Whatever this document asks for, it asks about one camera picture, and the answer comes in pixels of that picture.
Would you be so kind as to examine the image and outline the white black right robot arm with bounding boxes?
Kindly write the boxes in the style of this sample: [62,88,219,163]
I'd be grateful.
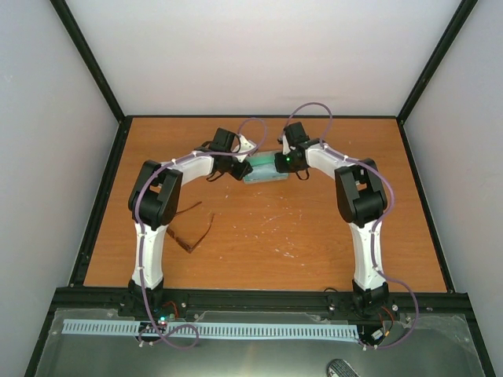
[274,122,389,317]

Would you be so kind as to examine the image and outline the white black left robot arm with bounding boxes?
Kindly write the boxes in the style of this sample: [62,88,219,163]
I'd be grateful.
[128,128,259,317]

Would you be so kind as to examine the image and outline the light blue slotted cable duct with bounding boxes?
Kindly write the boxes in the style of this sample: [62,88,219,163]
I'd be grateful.
[61,319,358,342]

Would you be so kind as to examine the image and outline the grey glasses case teal lining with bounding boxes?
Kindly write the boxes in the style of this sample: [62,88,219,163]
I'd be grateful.
[243,151,288,184]

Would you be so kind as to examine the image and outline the brown sunglasses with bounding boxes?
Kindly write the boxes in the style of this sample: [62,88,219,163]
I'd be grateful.
[166,201,215,254]

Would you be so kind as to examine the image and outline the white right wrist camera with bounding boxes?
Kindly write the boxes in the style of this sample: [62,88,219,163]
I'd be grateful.
[278,134,289,156]

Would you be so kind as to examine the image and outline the black oval foot pedal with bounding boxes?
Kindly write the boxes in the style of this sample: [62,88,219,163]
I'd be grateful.
[326,359,359,377]

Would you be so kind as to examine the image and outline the metal base plate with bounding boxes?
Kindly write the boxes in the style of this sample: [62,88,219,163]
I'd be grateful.
[38,309,483,376]

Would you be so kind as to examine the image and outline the black aluminium frame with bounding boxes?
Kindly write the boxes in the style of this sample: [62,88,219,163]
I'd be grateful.
[25,1,494,376]

